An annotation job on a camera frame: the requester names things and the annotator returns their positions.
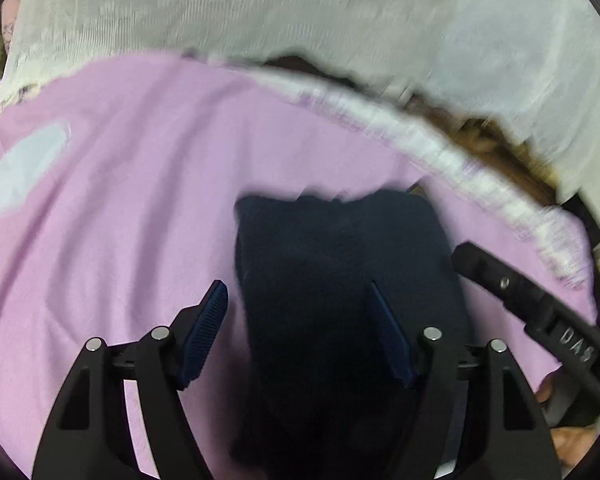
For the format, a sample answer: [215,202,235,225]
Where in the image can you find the pink floral pillow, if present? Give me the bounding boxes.
[0,0,26,56]

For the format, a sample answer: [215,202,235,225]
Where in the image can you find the navy zip jacket yellow trim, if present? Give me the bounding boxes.
[232,187,473,480]

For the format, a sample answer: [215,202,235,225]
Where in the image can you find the pink bed sheet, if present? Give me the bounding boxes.
[0,55,598,480]

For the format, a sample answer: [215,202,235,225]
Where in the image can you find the person's right hand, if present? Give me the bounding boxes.
[536,375,600,467]

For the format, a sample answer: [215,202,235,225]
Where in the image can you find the white lace cloth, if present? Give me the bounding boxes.
[2,0,600,233]

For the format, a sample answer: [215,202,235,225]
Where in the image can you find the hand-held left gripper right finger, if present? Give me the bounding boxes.
[371,281,563,480]

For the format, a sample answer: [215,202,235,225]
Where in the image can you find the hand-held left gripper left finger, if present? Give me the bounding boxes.
[31,280,229,480]

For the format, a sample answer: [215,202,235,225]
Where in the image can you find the pale oval sheet patch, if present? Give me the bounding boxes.
[0,121,72,219]

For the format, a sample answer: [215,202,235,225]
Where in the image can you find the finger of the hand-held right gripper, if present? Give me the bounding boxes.
[452,242,546,330]

